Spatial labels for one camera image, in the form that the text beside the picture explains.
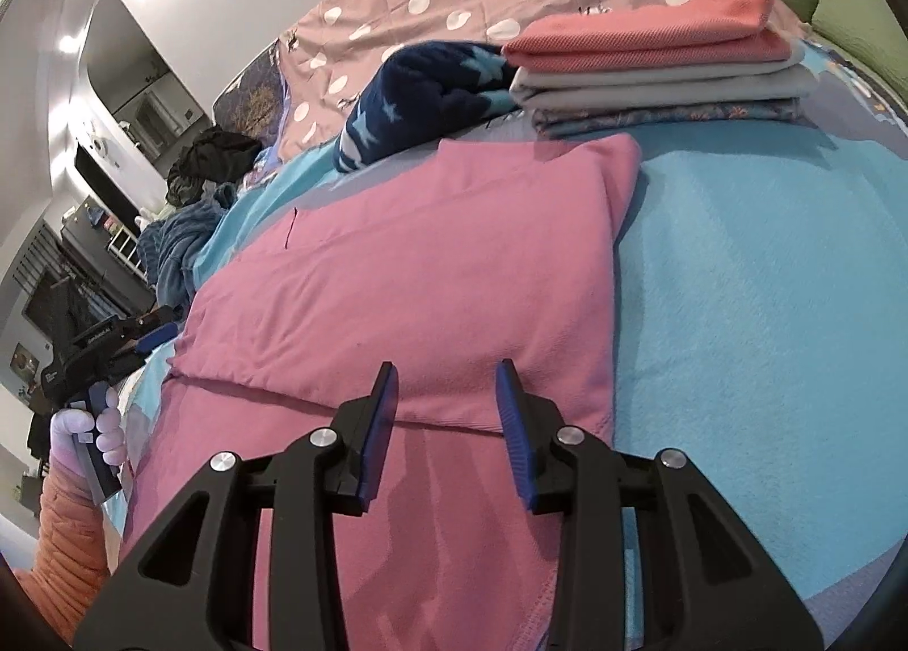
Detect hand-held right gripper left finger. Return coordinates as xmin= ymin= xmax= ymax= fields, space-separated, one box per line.
xmin=74 ymin=362 xmax=400 ymax=651

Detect person's left forearm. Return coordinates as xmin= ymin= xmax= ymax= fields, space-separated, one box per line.
xmin=32 ymin=463 xmax=132 ymax=645

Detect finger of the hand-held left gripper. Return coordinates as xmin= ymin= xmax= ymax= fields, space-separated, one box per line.
xmin=120 ymin=306 xmax=180 ymax=358

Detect floral folded cloth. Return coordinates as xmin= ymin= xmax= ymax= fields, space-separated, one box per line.
xmin=528 ymin=98 xmax=802 ymax=140

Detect arched wall mirror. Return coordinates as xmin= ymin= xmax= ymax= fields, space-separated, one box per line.
xmin=78 ymin=0 xmax=214 ymax=162

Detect person's left hand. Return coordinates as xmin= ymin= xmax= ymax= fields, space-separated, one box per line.
xmin=49 ymin=388 xmax=130 ymax=482

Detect pink garment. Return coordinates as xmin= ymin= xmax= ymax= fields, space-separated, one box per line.
xmin=117 ymin=133 xmax=643 ymax=651

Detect black clothes pile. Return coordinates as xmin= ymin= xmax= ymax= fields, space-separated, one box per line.
xmin=166 ymin=129 xmax=263 ymax=205

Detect blue-grey fluffy blanket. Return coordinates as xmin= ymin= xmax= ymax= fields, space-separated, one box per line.
xmin=138 ymin=183 xmax=235 ymax=312

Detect dark shelf unit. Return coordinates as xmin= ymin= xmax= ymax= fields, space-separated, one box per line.
xmin=60 ymin=193 xmax=157 ymax=290

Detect coral folded cloth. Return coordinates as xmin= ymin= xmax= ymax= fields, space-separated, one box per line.
xmin=502 ymin=0 xmax=794 ymax=72

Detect light blue blanket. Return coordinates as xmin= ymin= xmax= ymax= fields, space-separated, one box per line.
xmin=106 ymin=33 xmax=908 ymax=638

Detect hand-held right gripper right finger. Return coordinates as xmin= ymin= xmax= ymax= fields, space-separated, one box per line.
xmin=494 ymin=359 xmax=824 ymax=651

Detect grey folded cloth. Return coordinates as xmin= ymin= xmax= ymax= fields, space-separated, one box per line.
xmin=509 ymin=48 xmax=817 ymax=111

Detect navy star print garment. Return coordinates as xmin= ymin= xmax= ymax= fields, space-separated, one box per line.
xmin=333 ymin=41 xmax=529 ymax=173

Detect dark tree print blanket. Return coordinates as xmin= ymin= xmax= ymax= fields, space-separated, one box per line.
xmin=213 ymin=44 xmax=285 ymax=148

